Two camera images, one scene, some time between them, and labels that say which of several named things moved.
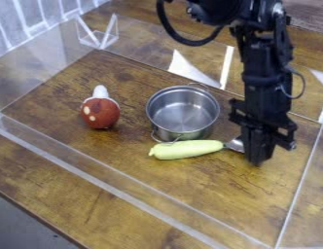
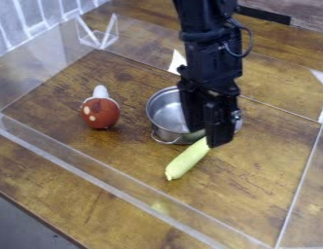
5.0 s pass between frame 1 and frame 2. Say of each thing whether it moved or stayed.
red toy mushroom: stayed
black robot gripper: moved
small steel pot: stayed
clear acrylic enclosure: stayed
